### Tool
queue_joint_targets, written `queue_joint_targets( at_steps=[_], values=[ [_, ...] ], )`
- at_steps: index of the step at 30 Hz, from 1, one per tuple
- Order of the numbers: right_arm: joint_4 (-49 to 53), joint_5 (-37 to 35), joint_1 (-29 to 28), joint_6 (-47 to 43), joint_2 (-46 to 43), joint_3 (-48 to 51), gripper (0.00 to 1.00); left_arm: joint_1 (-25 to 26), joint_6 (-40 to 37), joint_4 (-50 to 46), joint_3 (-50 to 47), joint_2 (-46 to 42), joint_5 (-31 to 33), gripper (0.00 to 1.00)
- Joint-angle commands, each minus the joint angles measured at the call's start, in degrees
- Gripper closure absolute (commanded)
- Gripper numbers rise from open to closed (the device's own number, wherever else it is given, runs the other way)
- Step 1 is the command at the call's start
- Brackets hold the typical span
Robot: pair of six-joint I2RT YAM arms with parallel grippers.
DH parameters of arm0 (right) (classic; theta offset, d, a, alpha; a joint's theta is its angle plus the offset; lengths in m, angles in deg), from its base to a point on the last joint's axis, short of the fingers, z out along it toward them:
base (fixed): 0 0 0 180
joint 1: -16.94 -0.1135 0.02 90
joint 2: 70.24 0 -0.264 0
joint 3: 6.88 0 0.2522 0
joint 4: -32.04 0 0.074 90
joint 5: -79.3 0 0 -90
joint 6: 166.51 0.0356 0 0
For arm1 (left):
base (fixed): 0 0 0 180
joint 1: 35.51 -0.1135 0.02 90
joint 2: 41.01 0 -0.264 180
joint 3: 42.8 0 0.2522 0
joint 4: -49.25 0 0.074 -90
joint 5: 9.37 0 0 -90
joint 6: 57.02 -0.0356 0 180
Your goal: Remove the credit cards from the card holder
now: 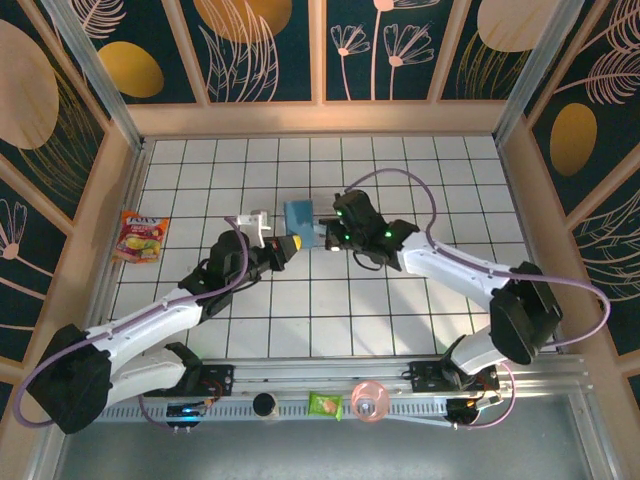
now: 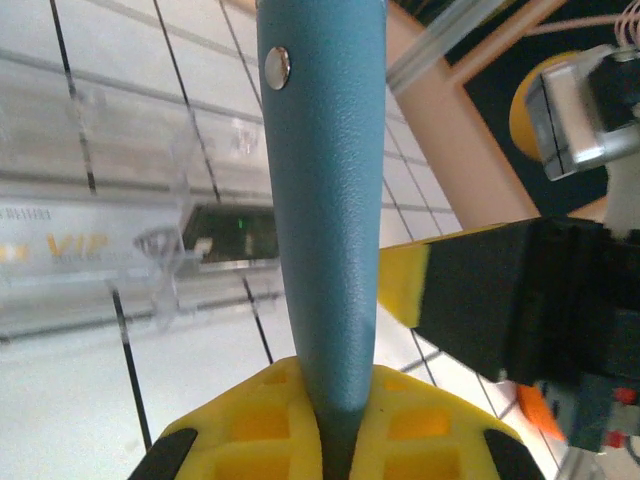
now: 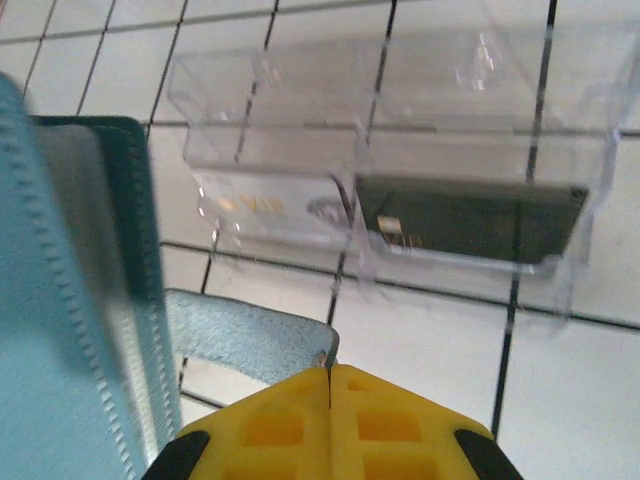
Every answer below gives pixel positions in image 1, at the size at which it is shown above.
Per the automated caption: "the slotted metal cable tray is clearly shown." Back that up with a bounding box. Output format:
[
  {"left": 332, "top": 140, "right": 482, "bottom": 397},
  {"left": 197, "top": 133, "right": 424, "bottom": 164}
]
[{"left": 94, "top": 402, "right": 451, "bottom": 427}]

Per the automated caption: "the pink plastic cup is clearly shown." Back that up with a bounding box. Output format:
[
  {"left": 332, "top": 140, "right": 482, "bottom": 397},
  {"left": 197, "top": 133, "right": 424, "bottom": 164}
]
[{"left": 350, "top": 379, "right": 392, "bottom": 427}]

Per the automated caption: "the green snack packet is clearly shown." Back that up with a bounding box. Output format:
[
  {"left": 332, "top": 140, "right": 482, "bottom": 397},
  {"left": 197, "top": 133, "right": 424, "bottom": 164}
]
[{"left": 306, "top": 390, "right": 344, "bottom": 422}]

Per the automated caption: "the aluminium frame post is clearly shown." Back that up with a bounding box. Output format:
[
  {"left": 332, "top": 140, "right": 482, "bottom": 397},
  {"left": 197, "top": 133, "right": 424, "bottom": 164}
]
[
  {"left": 492, "top": 0, "right": 587, "bottom": 146},
  {"left": 38, "top": 0, "right": 147, "bottom": 151}
]

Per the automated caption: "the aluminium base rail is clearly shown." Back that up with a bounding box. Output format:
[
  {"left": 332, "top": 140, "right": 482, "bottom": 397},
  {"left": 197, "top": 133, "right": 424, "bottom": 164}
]
[{"left": 102, "top": 353, "right": 594, "bottom": 401}]

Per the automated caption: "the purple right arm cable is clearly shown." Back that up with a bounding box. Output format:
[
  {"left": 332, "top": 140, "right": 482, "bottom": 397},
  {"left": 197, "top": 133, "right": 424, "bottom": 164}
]
[{"left": 343, "top": 168, "right": 612, "bottom": 432}]

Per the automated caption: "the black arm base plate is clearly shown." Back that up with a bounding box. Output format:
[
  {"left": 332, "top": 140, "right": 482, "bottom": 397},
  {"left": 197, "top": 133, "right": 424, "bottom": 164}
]
[
  {"left": 408, "top": 358, "right": 501, "bottom": 396},
  {"left": 164, "top": 363, "right": 236, "bottom": 399}
]

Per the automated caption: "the black round knob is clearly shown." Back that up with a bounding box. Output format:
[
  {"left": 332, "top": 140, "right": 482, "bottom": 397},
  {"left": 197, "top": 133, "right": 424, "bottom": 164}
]
[{"left": 251, "top": 392, "right": 279, "bottom": 420}]

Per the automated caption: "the aluminium table edge rail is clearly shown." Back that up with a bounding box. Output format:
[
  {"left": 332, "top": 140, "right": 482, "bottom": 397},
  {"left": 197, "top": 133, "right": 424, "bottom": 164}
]
[
  {"left": 493, "top": 138, "right": 569, "bottom": 354},
  {"left": 79, "top": 138, "right": 151, "bottom": 362}
]

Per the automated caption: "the black electronics board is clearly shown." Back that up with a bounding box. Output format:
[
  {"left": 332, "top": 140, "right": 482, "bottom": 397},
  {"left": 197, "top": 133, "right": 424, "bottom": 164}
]
[
  {"left": 166, "top": 399, "right": 215, "bottom": 432},
  {"left": 446, "top": 392, "right": 504, "bottom": 431}
]

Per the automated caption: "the orange fruit candy bag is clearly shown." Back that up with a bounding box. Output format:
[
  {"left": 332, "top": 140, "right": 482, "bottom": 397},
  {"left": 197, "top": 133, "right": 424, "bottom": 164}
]
[{"left": 110, "top": 209, "right": 171, "bottom": 265}]

